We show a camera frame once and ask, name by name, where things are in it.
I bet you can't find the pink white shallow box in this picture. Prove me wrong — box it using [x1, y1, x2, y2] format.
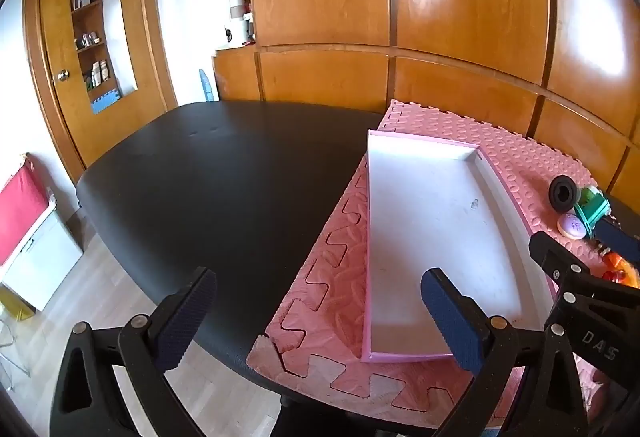
[361, 131, 553, 362]

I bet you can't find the teal green stand toy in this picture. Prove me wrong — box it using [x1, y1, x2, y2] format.
[574, 194, 611, 238]

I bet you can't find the orange cube block toy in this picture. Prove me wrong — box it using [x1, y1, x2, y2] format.
[602, 251, 640, 289]

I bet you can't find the wooden door with knob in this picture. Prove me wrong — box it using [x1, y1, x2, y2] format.
[23, 0, 177, 181]

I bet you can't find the blue foam piece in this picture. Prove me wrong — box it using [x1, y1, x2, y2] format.
[198, 68, 216, 102]

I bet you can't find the purple oval perforated case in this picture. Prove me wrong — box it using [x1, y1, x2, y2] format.
[556, 212, 588, 241]

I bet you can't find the green white plug-in device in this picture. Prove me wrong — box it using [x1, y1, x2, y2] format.
[580, 186, 602, 201]

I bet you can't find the pink foam puzzle mat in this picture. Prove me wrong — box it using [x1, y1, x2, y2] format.
[246, 101, 594, 428]

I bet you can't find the red white storage bin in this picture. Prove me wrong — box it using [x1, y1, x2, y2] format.
[1, 154, 82, 311]

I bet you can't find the black filter cup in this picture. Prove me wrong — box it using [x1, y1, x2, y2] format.
[548, 175, 580, 214]

